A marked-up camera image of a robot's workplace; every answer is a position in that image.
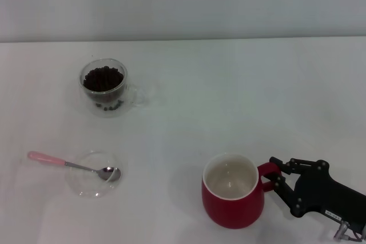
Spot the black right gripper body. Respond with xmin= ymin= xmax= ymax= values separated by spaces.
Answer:
xmin=294 ymin=169 xmax=366 ymax=229

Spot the red mug white inside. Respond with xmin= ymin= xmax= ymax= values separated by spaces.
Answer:
xmin=201 ymin=153 xmax=283 ymax=230

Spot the glass cup with handle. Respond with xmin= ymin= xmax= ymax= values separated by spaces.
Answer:
xmin=78 ymin=58 xmax=148 ymax=118

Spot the pink handled metal spoon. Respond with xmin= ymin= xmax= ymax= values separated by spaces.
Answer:
xmin=27 ymin=150 xmax=122 ymax=183

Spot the pile of coffee beans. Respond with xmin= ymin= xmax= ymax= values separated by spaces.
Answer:
xmin=82 ymin=66 xmax=125 ymax=93

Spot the clear glass saucer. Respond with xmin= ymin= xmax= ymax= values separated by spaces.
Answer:
xmin=65 ymin=149 xmax=124 ymax=199

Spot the silver right arm cable connector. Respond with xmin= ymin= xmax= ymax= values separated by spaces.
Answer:
xmin=333 ymin=221 xmax=366 ymax=241

